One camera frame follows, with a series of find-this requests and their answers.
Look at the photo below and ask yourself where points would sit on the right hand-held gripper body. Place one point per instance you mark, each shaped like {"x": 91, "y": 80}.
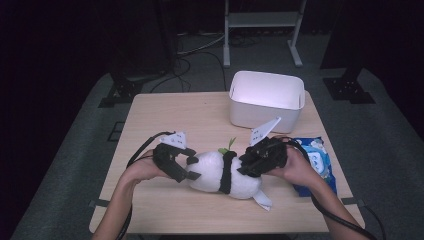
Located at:
{"x": 270, "y": 155}

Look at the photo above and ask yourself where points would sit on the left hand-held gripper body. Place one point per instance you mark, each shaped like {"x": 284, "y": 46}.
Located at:
{"x": 168, "y": 156}

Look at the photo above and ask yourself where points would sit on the panda plush toy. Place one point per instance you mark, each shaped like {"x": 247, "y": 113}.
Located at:
{"x": 210, "y": 171}

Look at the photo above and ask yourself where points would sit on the white wet wipe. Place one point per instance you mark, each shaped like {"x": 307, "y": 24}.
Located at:
{"x": 263, "y": 201}

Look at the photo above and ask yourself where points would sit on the blue wet wipes packet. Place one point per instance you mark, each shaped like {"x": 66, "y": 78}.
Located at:
{"x": 321, "y": 156}

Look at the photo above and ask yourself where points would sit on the white plastic bin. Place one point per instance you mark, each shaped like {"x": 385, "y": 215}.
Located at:
{"x": 266, "y": 100}

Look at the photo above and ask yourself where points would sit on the person's left hand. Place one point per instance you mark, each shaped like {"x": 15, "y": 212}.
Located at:
{"x": 145, "y": 168}

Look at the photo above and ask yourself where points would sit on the person's right hand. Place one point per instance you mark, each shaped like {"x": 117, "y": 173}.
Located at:
{"x": 298, "y": 170}

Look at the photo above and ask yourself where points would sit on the black stand base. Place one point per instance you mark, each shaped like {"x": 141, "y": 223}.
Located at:
{"x": 121, "y": 91}
{"x": 348, "y": 89}

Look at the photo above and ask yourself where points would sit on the black tape strip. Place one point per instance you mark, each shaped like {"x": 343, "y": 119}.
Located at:
{"x": 99, "y": 203}
{"x": 353, "y": 201}

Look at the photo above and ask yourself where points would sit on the white metal stand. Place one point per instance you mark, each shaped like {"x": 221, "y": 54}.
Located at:
{"x": 260, "y": 19}

